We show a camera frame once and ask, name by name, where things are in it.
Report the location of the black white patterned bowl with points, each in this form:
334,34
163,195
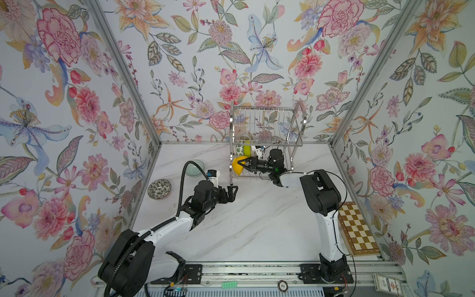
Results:
159,189

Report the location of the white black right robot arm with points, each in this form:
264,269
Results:
322,197

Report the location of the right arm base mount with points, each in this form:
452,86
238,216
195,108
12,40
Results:
313,274

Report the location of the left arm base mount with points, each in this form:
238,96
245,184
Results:
186,273

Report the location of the lime green plastic bowl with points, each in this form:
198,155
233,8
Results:
247,151

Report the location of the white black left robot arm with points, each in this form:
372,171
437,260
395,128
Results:
138,258

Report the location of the printed label card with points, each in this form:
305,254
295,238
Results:
388,285

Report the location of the green connector block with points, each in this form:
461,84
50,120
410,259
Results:
229,285

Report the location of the yellow plastic bowl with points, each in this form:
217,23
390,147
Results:
238,164

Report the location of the green leaf pattern bowl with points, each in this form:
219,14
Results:
238,150

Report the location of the wooden checkerboard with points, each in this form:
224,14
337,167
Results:
357,235

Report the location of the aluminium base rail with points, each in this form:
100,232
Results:
268,274

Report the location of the pink striped bowl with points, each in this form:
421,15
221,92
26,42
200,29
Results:
256,151

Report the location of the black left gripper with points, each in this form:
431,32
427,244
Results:
231,198

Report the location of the pale green celadon bowl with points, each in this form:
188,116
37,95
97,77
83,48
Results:
194,169

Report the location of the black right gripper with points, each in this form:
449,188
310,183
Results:
254,166

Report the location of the silver wire dish rack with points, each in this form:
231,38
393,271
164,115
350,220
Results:
269,128

